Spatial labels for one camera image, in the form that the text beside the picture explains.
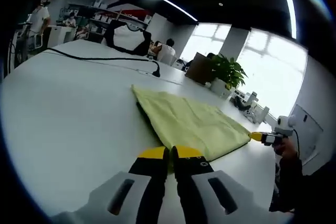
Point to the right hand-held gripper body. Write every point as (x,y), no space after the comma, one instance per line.
(284,125)

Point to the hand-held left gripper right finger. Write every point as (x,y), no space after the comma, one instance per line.
(191,182)

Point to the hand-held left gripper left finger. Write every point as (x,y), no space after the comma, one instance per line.
(147,182)

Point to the yellow blue black garment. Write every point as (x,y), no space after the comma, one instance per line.
(189,121)

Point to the person's right hand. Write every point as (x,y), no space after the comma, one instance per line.
(287,150)

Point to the patterned paper cup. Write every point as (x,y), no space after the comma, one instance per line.
(257,116)

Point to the white game controller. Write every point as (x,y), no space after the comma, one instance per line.
(249,114)

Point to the whiteboard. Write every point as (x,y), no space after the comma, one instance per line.
(312,134)

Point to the black headset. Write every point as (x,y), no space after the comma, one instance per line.
(241,102)

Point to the wide window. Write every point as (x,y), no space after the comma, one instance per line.
(273,72)

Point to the green potted plant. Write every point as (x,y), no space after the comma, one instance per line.
(228,69)

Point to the narrow window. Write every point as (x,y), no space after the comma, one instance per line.
(204,43)

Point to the black and white raglan shirt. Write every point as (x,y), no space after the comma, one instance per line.
(113,37)

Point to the shelving with white boxes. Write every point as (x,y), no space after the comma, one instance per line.
(105,18)

